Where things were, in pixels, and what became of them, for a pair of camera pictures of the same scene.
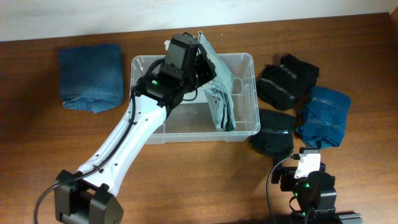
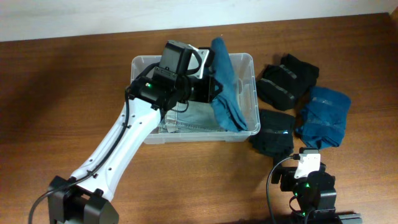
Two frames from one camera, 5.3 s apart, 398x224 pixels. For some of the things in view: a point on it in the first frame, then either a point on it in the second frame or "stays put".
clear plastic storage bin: [193, 120] stays put
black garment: [276, 138] stays put
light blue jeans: [220, 93] → [191, 117]
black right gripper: [289, 178] stays put
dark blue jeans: [91, 77] → [227, 107]
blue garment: [323, 124] stays put
